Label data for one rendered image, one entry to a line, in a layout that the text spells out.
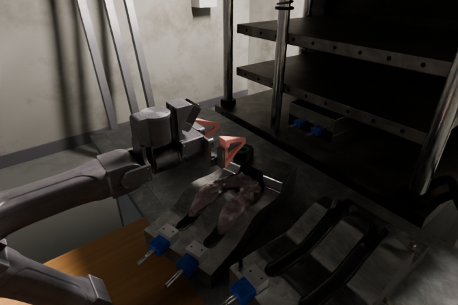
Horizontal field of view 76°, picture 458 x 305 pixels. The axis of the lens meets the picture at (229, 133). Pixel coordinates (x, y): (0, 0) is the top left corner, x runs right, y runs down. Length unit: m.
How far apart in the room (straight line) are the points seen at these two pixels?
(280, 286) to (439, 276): 0.47
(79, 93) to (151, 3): 1.14
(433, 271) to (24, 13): 3.01
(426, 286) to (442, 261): 0.12
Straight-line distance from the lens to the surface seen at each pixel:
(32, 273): 0.63
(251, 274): 0.75
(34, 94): 3.15
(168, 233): 0.89
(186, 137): 0.59
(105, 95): 2.74
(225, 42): 1.79
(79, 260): 1.02
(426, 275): 1.04
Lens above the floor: 1.52
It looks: 28 degrees down
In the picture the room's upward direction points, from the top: straight up
